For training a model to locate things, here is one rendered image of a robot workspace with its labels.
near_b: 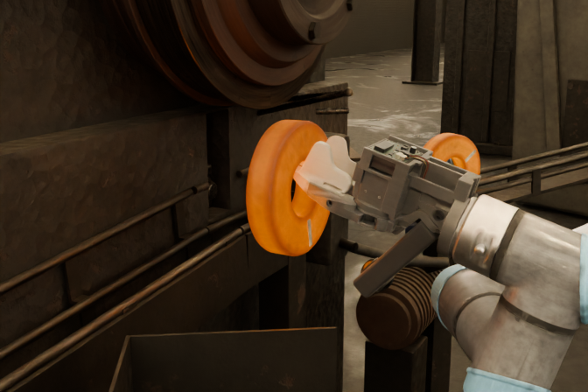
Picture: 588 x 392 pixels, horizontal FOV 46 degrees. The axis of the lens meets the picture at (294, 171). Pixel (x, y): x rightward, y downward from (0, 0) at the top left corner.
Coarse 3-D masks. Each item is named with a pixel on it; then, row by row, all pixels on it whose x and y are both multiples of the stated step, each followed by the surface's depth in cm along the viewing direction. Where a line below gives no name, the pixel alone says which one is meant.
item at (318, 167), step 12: (324, 144) 74; (312, 156) 75; (324, 156) 74; (300, 168) 78; (312, 168) 75; (324, 168) 74; (336, 168) 74; (300, 180) 76; (312, 180) 75; (324, 180) 75; (336, 180) 74; (348, 180) 73; (336, 192) 73
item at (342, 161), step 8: (336, 136) 77; (336, 144) 77; (344, 144) 77; (336, 152) 78; (344, 152) 77; (336, 160) 78; (344, 160) 77; (344, 168) 77; (352, 168) 77; (352, 176) 77; (352, 192) 77
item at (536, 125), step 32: (544, 0) 334; (576, 0) 327; (544, 32) 337; (576, 32) 329; (544, 64) 340; (576, 64) 332; (544, 96) 342; (576, 96) 333; (544, 128) 348; (576, 128) 336; (512, 160) 365; (544, 160) 351; (576, 192) 342
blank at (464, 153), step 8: (440, 136) 136; (448, 136) 135; (456, 136) 136; (464, 136) 137; (432, 144) 134; (440, 144) 134; (448, 144) 135; (456, 144) 136; (464, 144) 137; (472, 144) 139; (440, 152) 134; (448, 152) 135; (456, 152) 136; (464, 152) 138; (472, 152) 139; (456, 160) 140; (464, 160) 138; (472, 160) 139; (464, 168) 139; (472, 168) 140
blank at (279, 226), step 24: (288, 120) 78; (264, 144) 74; (288, 144) 74; (312, 144) 79; (264, 168) 73; (288, 168) 75; (264, 192) 72; (288, 192) 75; (264, 216) 73; (288, 216) 76; (312, 216) 81; (264, 240) 75; (288, 240) 76; (312, 240) 81
